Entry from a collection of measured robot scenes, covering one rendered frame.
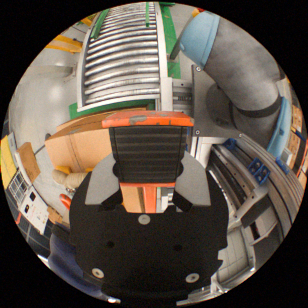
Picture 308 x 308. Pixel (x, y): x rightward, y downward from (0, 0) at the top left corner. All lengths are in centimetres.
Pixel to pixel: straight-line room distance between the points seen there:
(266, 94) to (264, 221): 29
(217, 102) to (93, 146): 35
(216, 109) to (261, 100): 17
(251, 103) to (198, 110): 19
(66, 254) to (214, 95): 56
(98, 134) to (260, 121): 34
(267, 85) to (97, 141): 36
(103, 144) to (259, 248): 54
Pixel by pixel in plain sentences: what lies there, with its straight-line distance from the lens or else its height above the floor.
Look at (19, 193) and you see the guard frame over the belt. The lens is 776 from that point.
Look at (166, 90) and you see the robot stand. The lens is 33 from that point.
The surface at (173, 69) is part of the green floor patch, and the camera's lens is 141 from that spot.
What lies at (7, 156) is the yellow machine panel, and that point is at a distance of 754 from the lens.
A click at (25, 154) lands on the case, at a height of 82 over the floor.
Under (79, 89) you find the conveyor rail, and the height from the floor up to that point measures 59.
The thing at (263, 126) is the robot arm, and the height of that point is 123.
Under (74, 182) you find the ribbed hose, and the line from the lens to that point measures 32.
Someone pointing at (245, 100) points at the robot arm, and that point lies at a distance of 15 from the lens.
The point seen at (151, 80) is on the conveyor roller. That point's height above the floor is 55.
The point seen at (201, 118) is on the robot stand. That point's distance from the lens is 31.
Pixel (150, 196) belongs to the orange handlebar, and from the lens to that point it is 17.
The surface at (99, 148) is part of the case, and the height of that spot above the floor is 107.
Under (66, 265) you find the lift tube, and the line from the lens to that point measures 37.
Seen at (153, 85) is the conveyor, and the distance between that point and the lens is 84.
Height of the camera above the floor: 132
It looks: 60 degrees down
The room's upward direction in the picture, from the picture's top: 178 degrees clockwise
